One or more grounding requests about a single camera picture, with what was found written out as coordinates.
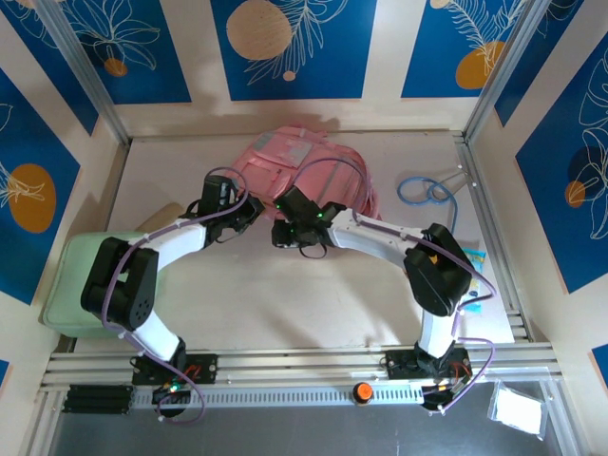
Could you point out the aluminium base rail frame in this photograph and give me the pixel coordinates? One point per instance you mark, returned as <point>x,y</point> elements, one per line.
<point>304,363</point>

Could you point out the pink school backpack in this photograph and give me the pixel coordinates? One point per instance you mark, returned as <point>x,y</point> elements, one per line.
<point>313,157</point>

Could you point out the black ribbed block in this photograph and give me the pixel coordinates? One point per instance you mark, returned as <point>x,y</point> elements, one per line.
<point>97,399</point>

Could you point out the mint green pencil case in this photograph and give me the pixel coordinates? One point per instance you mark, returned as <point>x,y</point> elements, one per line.
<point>62,285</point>

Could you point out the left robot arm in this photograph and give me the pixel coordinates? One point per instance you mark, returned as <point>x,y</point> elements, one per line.
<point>123,285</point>

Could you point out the clear plastic bag white sheet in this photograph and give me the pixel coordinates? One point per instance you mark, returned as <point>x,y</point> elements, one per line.
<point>518,411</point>

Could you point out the light blue snack packet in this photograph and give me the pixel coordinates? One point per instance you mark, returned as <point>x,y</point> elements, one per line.
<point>475,304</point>

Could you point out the orange emergency stop button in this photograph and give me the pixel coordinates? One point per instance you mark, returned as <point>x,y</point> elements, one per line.
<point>363,393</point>

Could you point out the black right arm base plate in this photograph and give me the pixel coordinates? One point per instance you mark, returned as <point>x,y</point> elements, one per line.
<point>404,366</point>

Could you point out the aluminium side rail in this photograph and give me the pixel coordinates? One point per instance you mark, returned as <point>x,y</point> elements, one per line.
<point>491,223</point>

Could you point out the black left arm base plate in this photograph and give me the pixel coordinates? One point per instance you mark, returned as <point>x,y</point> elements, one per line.
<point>204,368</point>

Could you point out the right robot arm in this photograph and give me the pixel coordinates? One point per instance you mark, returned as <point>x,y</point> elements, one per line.
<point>437,285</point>

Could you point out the aluminium corner post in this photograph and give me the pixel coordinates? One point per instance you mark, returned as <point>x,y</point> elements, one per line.
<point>90,81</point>
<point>503,71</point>

